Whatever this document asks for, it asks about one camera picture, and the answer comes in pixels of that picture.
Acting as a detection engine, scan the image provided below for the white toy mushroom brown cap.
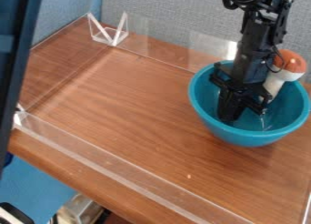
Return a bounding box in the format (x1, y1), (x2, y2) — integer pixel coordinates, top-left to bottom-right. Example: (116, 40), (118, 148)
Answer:
(263, 49), (307, 98)

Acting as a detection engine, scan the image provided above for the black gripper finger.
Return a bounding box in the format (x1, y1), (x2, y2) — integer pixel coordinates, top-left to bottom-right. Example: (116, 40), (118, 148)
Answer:
(218, 87), (232, 120)
(227, 94), (247, 122)

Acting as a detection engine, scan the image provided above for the clear acrylic back barrier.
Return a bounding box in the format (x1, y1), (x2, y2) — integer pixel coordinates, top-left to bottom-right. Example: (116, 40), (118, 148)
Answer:
(116, 30), (311, 83)

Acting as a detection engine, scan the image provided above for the clear acrylic corner bracket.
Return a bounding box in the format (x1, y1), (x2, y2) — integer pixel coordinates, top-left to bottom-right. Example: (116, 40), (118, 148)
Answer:
(87, 13), (128, 46)

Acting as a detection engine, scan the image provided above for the metal table frame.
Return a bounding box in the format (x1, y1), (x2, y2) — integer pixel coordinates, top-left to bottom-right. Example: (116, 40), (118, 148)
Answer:
(47, 193), (103, 224)

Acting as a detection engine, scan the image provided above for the clear acrylic barrier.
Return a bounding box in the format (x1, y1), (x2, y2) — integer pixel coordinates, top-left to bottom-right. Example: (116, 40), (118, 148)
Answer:
(13, 111), (252, 224)
(116, 30), (311, 83)

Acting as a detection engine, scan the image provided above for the black white object bottom left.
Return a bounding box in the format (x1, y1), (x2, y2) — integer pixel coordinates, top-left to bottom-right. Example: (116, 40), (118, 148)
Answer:
(0, 202), (35, 224)

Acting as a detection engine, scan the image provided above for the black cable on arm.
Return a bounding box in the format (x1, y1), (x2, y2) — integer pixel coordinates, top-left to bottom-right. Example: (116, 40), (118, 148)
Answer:
(266, 46), (287, 75)

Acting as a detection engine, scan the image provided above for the dark blue foreground post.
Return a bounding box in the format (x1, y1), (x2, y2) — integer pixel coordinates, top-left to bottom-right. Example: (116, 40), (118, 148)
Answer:
(0, 0), (42, 177)

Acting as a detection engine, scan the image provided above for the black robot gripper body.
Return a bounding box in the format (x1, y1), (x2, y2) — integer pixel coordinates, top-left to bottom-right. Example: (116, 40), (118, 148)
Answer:
(210, 52), (274, 115)

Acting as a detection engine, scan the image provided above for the clear acrylic front barrier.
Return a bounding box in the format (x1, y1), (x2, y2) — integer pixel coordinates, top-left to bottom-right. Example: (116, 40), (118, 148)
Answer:
(13, 111), (252, 224)

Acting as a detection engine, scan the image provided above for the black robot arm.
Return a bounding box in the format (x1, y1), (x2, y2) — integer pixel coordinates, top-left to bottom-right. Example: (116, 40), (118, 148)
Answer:
(210, 0), (292, 122)

